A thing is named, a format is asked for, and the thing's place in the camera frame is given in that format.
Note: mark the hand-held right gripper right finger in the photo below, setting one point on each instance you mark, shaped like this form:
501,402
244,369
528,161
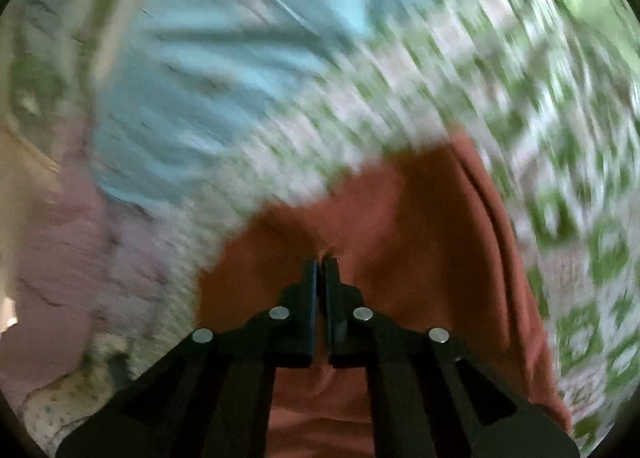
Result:
331,288

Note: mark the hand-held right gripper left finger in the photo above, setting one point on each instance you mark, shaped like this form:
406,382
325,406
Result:
309,288

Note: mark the rust orange knit garment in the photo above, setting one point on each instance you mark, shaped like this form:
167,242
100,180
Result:
425,248

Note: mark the light blue floral quilt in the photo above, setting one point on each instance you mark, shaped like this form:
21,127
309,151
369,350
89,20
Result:
210,87

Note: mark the pink quilted blanket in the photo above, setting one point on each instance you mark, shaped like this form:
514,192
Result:
55,263

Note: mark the green checkered printed bed sheet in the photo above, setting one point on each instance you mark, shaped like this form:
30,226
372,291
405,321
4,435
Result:
500,87

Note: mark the white small-flower print cloth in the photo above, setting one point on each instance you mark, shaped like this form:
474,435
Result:
70,413

